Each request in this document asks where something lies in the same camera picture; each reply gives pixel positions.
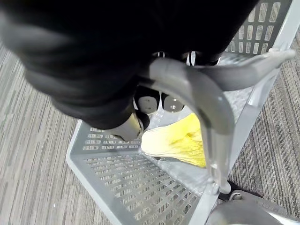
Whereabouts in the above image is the grey basket carry handle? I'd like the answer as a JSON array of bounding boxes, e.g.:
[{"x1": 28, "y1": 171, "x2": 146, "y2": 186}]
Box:
[{"x1": 139, "y1": 49, "x2": 297, "y2": 195}]

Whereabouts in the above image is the dark robot foot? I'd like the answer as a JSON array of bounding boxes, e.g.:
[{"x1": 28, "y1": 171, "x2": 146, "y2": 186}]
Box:
[{"x1": 217, "y1": 180, "x2": 267, "y2": 203}]

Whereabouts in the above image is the grey plastic shopping basket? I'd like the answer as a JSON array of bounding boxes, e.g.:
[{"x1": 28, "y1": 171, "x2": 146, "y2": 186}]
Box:
[{"x1": 65, "y1": 0, "x2": 300, "y2": 225}]

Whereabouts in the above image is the yellow napa cabbage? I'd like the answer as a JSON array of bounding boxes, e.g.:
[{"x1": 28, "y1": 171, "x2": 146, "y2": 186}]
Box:
[{"x1": 141, "y1": 112, "x2": 208, "y2": 169}]

